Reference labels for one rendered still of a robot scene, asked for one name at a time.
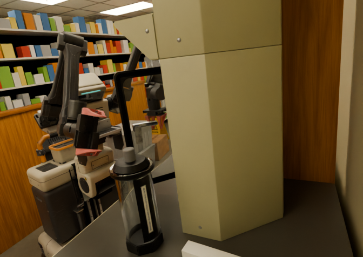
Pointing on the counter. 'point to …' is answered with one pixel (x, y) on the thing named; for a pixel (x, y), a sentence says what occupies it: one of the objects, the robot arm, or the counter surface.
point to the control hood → (141, 34)
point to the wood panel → (311, 79)
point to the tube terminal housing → (223, 103)
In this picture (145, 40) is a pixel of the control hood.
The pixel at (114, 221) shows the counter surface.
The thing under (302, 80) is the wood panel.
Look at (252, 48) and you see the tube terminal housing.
